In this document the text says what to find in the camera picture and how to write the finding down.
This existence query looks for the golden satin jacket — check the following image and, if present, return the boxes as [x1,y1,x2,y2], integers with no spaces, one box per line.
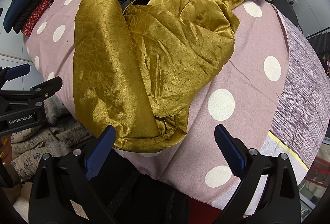
[73,0,246,153]

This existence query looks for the floral fur-trimmed clothes pile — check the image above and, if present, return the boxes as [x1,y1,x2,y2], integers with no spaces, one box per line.
[1,96,92,180]

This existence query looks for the red patterned folded garment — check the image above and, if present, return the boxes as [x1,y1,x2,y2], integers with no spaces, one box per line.
[18,0,54,36]

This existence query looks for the purple striped blanket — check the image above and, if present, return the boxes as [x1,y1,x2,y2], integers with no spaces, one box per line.
[270,13,329,169]

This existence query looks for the pink polka dot bedsheet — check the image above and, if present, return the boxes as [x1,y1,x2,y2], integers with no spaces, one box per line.
[24,0,289,209]

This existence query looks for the black round stool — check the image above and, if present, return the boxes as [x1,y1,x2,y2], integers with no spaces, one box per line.
[271,0,302,32]

